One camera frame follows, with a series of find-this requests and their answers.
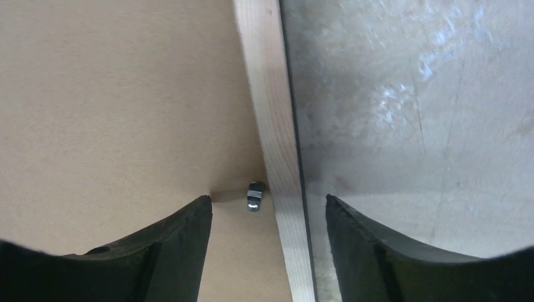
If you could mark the black wooden picture frame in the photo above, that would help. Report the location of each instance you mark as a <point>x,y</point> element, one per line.
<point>260,29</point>

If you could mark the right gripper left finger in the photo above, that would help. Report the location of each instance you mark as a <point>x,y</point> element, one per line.
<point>161,262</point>

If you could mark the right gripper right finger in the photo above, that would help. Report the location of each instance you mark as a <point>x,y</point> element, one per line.
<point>376,263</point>

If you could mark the brown backing board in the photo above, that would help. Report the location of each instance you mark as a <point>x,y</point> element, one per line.
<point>115,114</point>

